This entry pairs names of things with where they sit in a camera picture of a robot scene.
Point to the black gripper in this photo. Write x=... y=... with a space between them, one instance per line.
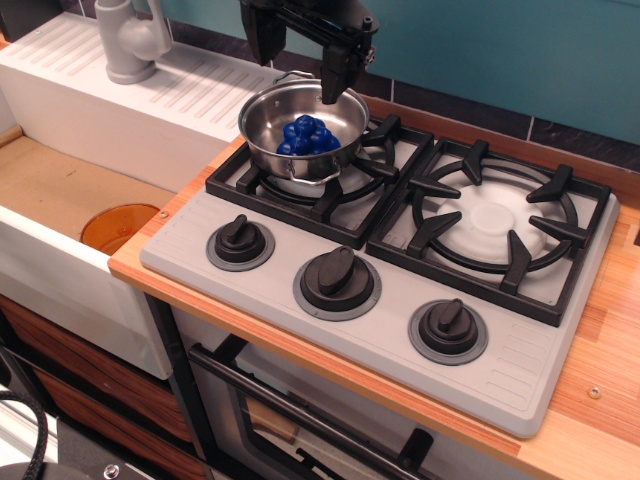
x=344 y=28

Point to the stainless steel pan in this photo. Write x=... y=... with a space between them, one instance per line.
x=293 y=94

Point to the blue toy blueberry cluster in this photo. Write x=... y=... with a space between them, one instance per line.
x=307 y=135

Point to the black left stove knob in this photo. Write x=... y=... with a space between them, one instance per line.
x=240 y=245

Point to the black stove knob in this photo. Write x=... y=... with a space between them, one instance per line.
x=240 y=245
x=337 y=286
x=448 y=332

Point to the black middle stove knob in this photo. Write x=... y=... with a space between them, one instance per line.
x=337 y=286

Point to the black right stove knob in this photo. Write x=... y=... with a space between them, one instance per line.
x=448 y=332

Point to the grey toy stove top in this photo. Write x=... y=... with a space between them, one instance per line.
x=509 y=386

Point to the black left burner grate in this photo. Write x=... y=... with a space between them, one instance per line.
x=346 y=208

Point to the black burner grate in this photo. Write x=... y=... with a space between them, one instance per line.
x=346 y=208
x=519 y=236

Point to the grey toy faucet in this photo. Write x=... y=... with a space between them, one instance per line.
x=131 y=45

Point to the white toy sink unit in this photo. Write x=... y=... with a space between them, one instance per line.
x=74 y=144

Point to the black right burner grate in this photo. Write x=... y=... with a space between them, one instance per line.
x=519 y=236

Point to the wooden drawer fronts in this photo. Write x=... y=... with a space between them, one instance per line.
x=122 y=406

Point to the oven door with black handle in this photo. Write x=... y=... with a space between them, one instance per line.
x=285 y=422

